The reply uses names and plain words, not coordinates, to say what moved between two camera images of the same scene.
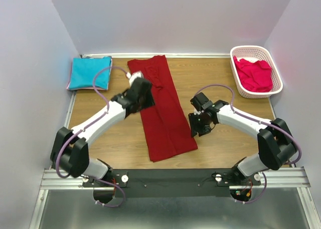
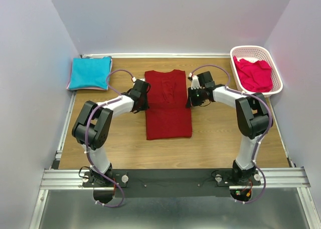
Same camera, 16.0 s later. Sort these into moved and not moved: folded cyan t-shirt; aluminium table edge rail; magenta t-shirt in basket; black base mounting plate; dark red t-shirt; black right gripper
Moved: dark red t-shirt; black right gripper
Not moved: black base mounting plate; magenta t-shirt in basket; aluminium table edge rail; folded cyan t-shirt
